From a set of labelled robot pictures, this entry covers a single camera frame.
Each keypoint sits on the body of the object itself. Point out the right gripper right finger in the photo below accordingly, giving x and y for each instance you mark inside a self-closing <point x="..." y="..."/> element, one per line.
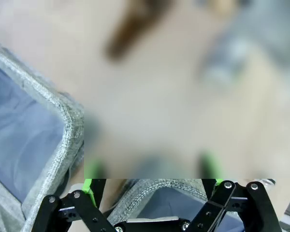
<point x="232" y="205"/>

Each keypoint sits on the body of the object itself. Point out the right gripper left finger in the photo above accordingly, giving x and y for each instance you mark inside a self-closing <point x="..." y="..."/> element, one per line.
<point x="87" y="217"/>

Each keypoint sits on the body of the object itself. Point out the grey fabric basket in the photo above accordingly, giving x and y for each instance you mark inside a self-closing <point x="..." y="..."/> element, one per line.
<point x="70" y="125"/>
<point x="159" y="186"/>

